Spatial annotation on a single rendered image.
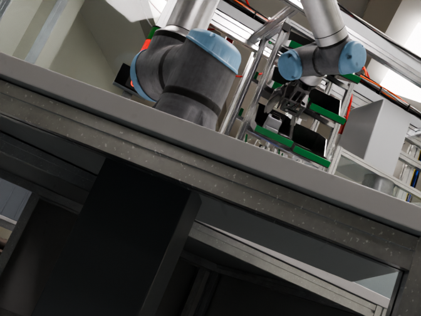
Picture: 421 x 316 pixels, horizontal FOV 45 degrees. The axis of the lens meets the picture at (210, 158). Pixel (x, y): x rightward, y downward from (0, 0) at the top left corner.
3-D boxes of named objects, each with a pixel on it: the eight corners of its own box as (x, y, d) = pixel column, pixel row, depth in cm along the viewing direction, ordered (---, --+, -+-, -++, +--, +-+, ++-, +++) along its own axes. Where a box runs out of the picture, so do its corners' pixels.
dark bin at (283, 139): (290, 148, 164) (301, 127, 162) (253, 131, 162) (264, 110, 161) (278, 133, 191) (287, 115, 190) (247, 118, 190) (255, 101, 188)
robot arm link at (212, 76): (187, 84, 89) (216, 17, 91) (147, 86, 99) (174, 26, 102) (233, 116, 96) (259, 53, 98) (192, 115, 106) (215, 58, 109)
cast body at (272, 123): (274, 139, 163) (284, 120, 162) (262, 133, 163) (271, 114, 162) (271, 135, 172) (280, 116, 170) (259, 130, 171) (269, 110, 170)
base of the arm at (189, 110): (197, 147, 85) (218, 94, 87) (121, 121, 90) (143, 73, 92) (218, 171, 99) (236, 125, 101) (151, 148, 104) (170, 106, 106)
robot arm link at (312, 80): (304, 52, 145) (330, 65, 146) (297, 64, 148) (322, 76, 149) (300, 69, 140) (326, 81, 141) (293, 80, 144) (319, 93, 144)
